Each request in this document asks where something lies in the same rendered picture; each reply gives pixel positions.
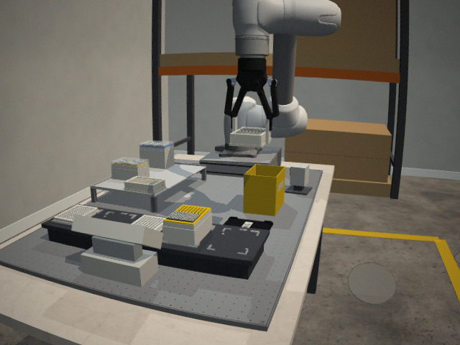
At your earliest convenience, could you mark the yellow tip rack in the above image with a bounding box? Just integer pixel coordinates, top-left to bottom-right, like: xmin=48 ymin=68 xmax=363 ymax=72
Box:
xmin=162 ymin=205 xmax=212 ymax=247

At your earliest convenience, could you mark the yellow open-top box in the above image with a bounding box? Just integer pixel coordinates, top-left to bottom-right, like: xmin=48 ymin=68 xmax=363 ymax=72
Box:
xmin=243 ymin=165 xmax=285 ymax=216

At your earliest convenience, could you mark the black flat rectangular pad with rg label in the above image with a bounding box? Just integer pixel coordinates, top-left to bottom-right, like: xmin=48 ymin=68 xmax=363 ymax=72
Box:
xmin=224 ymin=216 xmax=273 ymax=230

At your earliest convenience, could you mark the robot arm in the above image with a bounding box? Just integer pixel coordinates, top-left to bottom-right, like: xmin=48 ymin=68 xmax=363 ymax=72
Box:
xmin=215 ymin=0 xmax=341 ymax=158

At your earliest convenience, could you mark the white trough reservoir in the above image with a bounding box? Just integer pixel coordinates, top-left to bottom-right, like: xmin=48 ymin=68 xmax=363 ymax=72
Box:
xmin=124 ymin=176 xmax=166 ymax=194

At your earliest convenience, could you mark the grey flat table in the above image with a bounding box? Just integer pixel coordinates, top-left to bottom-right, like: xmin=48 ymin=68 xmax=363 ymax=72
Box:
xmin=90 ymin=162 xmax=206 ymax=213

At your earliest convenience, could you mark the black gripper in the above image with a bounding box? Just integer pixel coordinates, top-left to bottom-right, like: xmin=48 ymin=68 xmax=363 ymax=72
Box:
xmin=224 ymin=58 xmax=279 ymax=144

